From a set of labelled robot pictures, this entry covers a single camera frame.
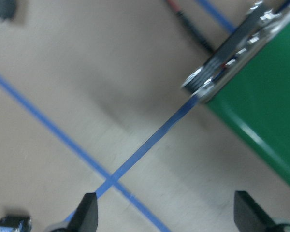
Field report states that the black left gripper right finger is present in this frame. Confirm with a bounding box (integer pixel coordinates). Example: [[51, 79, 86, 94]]
[[233, 191, 280, 232]]

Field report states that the purple block push button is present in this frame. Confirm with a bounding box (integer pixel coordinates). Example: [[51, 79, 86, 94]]
[[0, 215, 32, 232]]

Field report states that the red black wire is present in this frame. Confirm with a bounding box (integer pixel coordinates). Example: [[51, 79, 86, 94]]
[[165, 0, 216, 54]]

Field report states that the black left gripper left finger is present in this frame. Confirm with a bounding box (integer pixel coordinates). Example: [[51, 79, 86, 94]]
[[65, 192, 98, 232]]

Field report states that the green conveyor belt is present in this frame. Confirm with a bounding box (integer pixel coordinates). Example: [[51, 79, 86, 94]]
[[182, 0, 290, 186]]

